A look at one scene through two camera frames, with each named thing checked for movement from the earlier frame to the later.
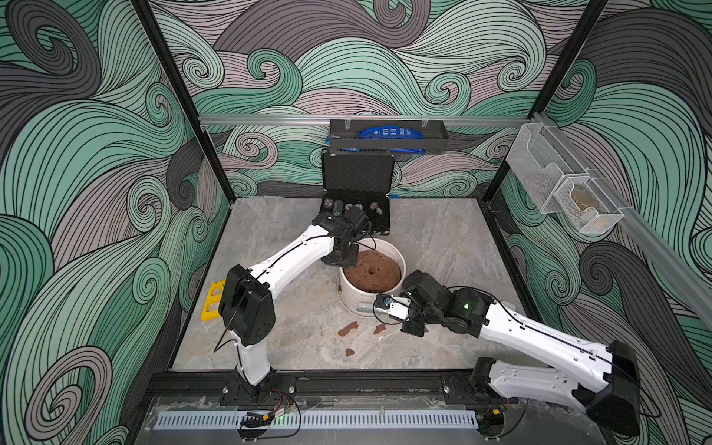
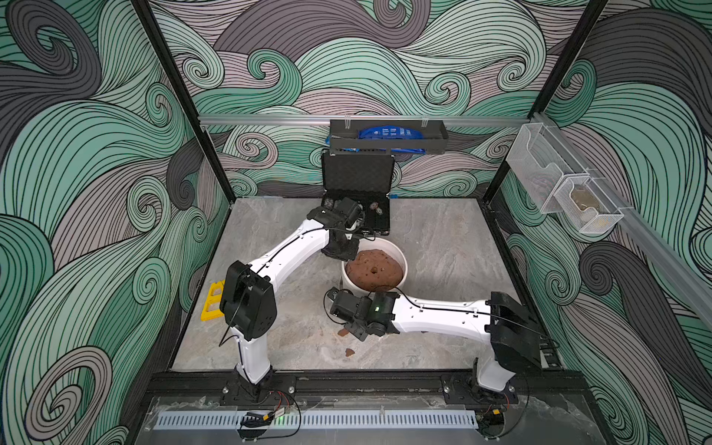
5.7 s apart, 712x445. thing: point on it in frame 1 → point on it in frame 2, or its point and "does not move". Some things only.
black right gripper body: [421, 314] → [360, 326]
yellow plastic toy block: [211, 308] does not move
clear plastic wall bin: [558, 183] does not move
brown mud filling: [374, 272] does not move
